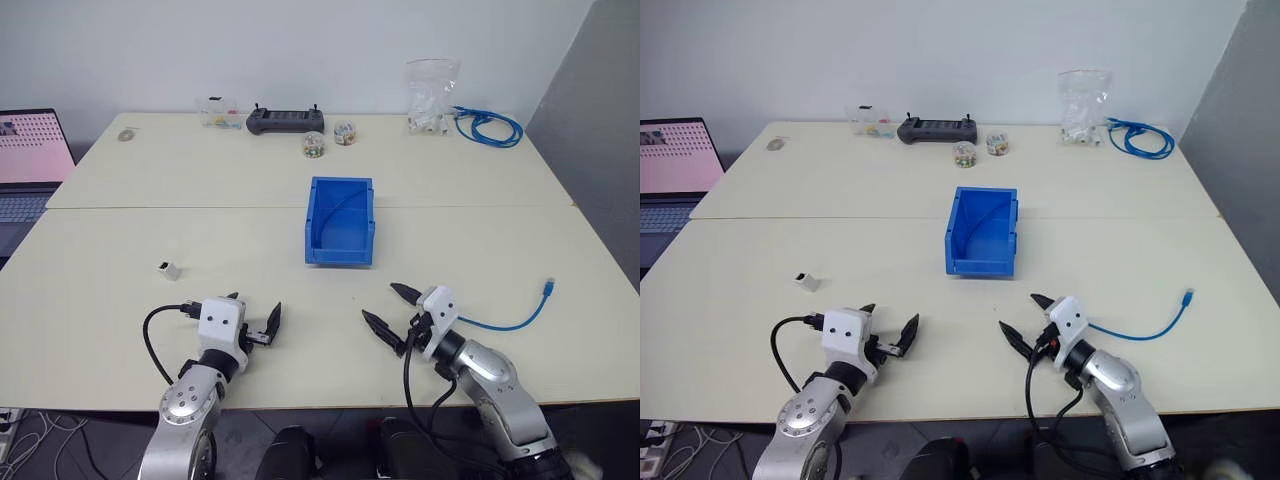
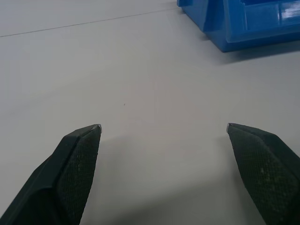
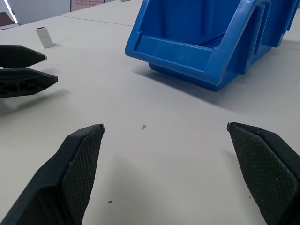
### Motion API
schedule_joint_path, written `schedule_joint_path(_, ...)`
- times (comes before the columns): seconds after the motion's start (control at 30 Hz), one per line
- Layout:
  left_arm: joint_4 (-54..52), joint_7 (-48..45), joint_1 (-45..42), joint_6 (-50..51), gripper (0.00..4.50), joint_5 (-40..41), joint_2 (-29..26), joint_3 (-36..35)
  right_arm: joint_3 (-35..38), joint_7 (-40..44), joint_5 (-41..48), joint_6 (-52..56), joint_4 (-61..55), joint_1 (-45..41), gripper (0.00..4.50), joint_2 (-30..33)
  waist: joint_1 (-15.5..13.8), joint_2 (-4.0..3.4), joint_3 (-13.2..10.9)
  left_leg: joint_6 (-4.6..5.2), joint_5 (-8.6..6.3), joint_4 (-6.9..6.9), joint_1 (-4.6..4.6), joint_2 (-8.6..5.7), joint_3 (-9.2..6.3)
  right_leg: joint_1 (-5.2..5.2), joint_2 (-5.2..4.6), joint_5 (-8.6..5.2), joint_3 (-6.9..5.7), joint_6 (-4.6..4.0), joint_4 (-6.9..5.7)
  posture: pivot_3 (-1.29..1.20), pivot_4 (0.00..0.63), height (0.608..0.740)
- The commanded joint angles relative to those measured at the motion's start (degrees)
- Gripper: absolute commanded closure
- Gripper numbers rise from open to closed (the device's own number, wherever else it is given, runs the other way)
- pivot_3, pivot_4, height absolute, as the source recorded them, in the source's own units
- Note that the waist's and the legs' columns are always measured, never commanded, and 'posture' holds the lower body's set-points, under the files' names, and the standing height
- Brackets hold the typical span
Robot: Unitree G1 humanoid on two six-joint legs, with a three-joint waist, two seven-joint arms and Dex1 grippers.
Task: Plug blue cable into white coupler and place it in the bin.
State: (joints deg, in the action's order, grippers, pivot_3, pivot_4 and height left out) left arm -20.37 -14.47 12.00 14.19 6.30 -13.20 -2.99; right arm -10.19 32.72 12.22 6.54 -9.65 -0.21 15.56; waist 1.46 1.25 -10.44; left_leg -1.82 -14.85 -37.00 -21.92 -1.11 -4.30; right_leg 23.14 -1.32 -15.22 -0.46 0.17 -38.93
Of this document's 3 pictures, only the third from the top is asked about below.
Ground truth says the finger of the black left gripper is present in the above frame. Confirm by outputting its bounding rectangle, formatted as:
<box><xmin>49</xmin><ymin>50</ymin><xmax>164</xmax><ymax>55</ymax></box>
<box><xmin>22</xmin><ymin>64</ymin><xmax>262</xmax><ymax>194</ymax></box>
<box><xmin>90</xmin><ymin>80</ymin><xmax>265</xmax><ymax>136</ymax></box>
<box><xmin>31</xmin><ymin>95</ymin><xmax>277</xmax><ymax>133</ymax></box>
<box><xmin>0</xmin><ymin>45</ymin><xmax>47</xmax><ymax>69</ymax></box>
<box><xmin>0</xmin><ymin>67</ymin><xmax>59</xmax><ymax>99</ymax></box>

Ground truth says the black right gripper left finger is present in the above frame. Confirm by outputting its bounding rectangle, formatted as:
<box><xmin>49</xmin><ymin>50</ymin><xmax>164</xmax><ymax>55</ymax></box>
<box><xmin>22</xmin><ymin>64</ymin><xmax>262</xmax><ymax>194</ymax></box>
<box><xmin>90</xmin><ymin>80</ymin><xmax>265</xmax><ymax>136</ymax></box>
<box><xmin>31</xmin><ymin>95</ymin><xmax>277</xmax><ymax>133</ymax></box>
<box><xmin>0</xmin><ymin>123</ymin><xmax>105</xmax><ymax>225</ymax></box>

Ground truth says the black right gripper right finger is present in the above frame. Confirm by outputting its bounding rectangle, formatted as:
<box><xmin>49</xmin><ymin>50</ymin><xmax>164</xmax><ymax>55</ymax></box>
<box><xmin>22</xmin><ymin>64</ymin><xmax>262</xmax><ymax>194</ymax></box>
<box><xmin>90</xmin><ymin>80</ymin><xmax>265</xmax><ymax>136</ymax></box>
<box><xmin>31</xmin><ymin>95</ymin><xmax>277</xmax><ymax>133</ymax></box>
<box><xmin>226</xmin><ymin>121</ymin><xmax>300</xmax><ymax>225</ymax></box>

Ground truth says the small white block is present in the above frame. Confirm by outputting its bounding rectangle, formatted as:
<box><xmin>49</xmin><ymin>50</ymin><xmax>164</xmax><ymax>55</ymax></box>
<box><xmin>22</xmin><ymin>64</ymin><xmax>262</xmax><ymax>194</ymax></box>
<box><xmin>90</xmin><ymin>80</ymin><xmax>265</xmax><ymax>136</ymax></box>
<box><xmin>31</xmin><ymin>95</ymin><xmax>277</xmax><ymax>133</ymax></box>
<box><xmin>36</xmin><ymin>27</ymin><xmax>55</xmax><ymax>49</ymax></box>

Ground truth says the grey partition panel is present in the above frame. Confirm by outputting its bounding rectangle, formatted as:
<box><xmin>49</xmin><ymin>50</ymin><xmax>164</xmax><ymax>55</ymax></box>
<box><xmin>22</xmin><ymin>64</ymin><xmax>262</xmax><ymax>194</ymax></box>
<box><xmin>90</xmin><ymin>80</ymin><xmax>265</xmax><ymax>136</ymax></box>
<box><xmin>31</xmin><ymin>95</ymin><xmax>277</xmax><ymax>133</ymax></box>
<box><xmin>4</xmin><ymin>0</ymin><xmax>71</xmax><ymax>26</ymax></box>

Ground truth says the brown pegboard panel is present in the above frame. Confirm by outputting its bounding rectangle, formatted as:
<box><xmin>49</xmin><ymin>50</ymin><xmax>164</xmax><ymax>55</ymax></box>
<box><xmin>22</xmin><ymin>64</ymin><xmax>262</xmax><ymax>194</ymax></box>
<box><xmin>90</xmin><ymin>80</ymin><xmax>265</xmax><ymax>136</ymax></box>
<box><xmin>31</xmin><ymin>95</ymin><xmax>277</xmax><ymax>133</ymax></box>
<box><xmin>69</xmin><ymin>0</ymin><xmax>113</xmax><ymax>12</ymax></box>

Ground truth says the blue plastic storage bin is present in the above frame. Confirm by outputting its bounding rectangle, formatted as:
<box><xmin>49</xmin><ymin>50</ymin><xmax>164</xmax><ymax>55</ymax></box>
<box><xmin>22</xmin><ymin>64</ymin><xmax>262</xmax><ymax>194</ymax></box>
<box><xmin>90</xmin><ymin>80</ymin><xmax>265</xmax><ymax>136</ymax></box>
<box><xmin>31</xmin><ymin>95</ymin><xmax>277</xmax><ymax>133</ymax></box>
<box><xmin>124</xmin><ymin>0</ymin><xmax>300</xmax><ymax>92</ymax></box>

